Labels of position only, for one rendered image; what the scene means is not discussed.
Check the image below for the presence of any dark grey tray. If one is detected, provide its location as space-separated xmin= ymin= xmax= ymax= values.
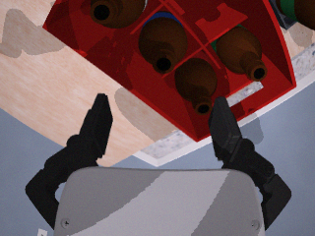
xmin=269 ymin=0 xmax=296 ymax=30

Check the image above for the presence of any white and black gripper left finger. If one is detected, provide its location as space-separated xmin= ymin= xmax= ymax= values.
xmin=26 ymin=93 xmax=113 ymax=230

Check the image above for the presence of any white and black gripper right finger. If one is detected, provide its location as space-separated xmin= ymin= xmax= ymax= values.
xmin=208 ymin=96 xmax=291 ymax=231

